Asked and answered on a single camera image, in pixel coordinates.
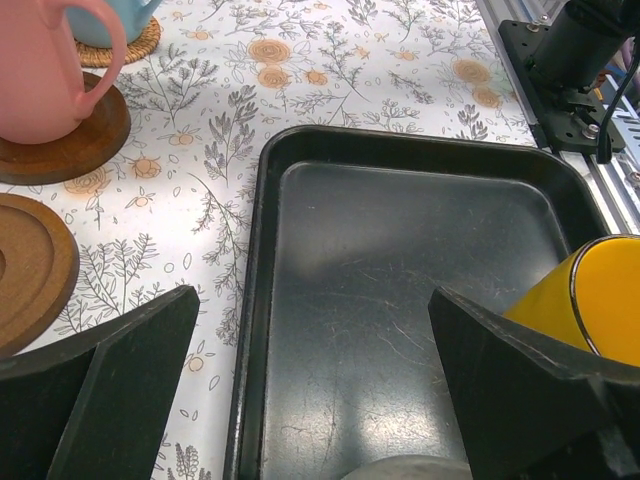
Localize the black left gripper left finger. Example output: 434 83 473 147
1 285 200 479

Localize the lilac purple mug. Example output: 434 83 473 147
343 455 472 480

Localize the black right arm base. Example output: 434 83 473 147
498 1 639 164

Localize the light blue mug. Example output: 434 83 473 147
64 0 164 50

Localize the dark wooden coaster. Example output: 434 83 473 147
1 193 79 357
1 67 131 185

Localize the woven rattan coaster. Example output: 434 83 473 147
75 16 162 68

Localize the black serving tray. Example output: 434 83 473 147
223 126 607 479

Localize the yellow enamel mug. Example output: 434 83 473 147
504 235 639 366

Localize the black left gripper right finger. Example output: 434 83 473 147
428 288 639 479

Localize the pink mug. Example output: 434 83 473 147
1 1 127 119

